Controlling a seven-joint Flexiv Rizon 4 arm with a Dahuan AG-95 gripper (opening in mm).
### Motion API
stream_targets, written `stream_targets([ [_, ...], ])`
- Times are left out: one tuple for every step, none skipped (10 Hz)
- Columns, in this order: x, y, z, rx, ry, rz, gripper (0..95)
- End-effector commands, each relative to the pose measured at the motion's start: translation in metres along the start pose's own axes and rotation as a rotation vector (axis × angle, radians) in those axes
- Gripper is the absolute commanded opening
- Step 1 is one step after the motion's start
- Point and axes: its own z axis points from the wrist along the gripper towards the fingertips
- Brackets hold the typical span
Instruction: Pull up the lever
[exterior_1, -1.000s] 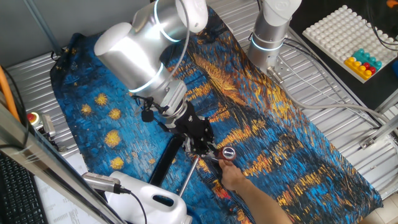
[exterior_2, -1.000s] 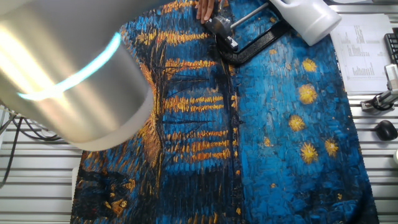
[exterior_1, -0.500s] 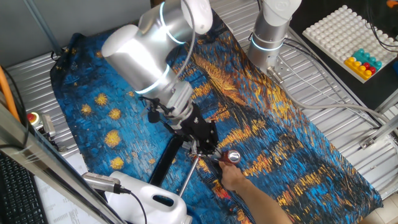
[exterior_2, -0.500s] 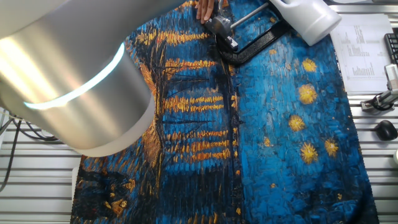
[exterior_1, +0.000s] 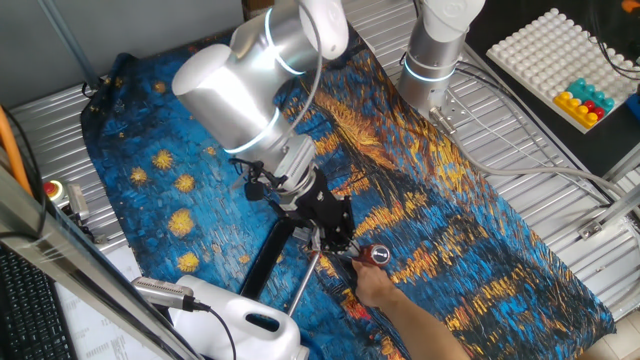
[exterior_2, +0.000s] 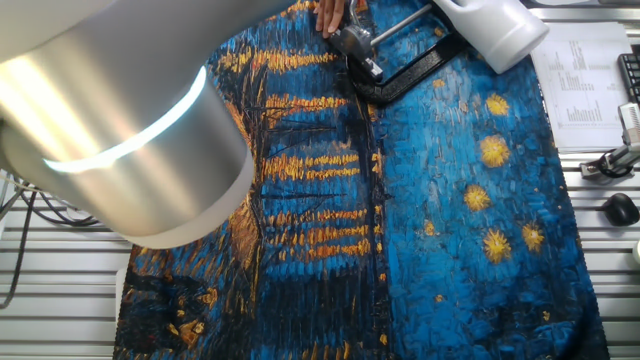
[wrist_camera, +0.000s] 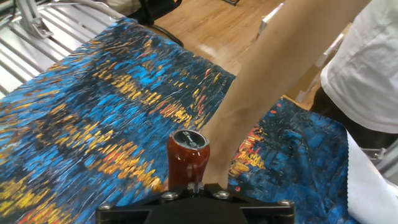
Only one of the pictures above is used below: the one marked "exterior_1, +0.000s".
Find black looped cable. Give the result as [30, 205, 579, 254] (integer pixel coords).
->
[0, 107, 49, 241]

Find white studded brick baseplate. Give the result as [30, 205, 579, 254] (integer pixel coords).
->
[485, 7, 640, 135]

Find printed white paper sheet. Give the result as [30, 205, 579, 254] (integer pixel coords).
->
[54, 244, 174, 360]

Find silver ribbed camera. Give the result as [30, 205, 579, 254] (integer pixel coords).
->
[130, 276, 196, 312]

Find bare person hand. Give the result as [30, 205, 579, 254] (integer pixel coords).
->
[351, 258, 401, 310]

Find black keyboard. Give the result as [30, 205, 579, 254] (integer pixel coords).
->
[0, 244, 79, 360]

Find metal lever with red knob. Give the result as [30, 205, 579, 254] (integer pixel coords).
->
[238, 213, 301, 301]

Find aluminium frame strut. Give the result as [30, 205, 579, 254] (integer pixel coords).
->
[602, 144, 640, 184]
[578, 184, 640, 240]

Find chrome lever with brown handle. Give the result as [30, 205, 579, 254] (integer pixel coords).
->
[344, 243, 393, 268]

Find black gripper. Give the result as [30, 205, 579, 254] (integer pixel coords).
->
[294, 168, 362, 257]

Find red emergency stop button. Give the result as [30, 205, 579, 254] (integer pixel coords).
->
[42, 179, 94, 226]

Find black cable connector block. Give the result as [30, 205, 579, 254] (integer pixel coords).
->
[243, 180, 266, 203]

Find threaded silver clamp rod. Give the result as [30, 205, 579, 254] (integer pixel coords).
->
[287, 251, 321, 317]

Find silver ratchet clamp head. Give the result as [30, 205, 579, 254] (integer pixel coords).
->
[292, 223, 321, 251]

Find aluminium frame bar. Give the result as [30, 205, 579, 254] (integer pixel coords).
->
[0, 164, 204, 360]

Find red toy brick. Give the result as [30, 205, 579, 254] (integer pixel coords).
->
[583, 99, 606, 121]

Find blue starry painting cloth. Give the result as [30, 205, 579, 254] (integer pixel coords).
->
[79, 22, 617, 360]

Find orange tube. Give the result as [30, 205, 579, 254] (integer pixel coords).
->
[0, 104, 34, 197]

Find thick grey power cable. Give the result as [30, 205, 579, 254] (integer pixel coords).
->
[429, 107, 640, 221]

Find yellow toy brick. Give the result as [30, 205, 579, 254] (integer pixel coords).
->
[553, 91, 600, 130]

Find bare person forearm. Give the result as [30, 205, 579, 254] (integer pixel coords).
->
[382, 292, 474, 360]

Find black camera cable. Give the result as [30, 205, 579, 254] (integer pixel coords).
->
[192, 299, 239, 360]

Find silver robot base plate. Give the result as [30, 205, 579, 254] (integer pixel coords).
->
[428, 87, 474, 137]

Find teal toy brick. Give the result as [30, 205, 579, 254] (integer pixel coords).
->
[567, 77, 616, 114]

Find white plastic jug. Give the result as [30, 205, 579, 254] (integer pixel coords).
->
[168, 273, 311, 360]

